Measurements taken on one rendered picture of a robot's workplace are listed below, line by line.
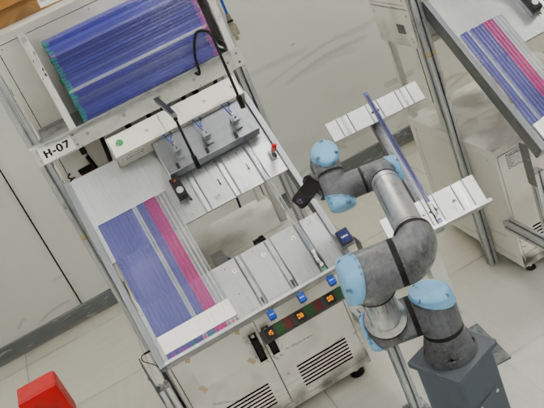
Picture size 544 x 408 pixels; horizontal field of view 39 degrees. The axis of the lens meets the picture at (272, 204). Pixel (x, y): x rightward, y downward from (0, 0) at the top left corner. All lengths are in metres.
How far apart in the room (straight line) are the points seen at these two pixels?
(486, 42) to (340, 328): 1.18
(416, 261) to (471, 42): 1.34
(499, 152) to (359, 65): 1.66
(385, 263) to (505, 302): 1.61
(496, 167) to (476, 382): 1.07
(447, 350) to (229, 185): 0.90
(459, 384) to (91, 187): 1.34
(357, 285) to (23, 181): 2.73
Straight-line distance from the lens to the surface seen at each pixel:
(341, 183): 2.06
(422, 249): 1.73
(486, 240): 3.42
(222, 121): 2.61
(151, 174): 2.62
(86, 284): 4.41
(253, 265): 2.47
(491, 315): 3.24
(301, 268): 2.47
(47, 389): 2.53
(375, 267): 1.71
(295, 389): 3.02
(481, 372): 2.27
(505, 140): 3.10
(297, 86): 4.39
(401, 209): 1.86
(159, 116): 2.62
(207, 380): 2.87
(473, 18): 2.98
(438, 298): 2.10
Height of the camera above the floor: 2.02
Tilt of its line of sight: 25 degrees down
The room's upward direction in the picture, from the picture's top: 24 degrees counter-clockwise
